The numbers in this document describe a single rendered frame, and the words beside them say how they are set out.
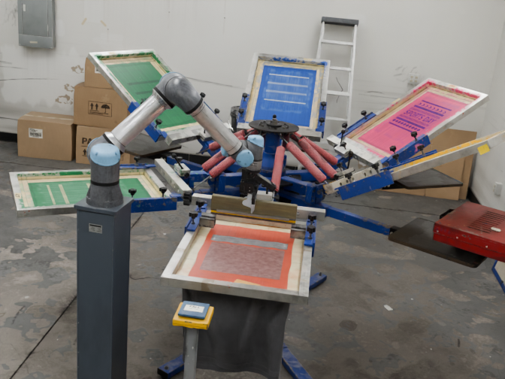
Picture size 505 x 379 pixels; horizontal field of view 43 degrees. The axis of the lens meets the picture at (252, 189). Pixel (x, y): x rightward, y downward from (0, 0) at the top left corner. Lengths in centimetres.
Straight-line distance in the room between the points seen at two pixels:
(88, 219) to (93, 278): 27
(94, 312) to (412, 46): 500
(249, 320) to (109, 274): 61
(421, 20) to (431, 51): 34
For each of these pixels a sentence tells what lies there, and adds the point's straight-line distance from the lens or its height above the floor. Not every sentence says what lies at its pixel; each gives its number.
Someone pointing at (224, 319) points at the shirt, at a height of 79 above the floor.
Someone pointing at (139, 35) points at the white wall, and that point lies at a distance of 729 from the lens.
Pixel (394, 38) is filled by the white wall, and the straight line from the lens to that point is 702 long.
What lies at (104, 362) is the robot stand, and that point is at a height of 48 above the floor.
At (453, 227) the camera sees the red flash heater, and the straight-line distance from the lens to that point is 316.
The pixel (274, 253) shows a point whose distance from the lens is 294.
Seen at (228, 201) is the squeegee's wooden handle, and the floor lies 112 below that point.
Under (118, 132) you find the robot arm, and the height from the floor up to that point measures 147.
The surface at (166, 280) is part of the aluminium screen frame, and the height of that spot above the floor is 98.
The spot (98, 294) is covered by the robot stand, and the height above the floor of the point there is 81.
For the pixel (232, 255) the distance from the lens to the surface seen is 288.
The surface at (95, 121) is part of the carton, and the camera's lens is 711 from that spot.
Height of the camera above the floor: 216
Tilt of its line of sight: 19 degrees down
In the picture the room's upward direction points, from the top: 5 degrees clockwise
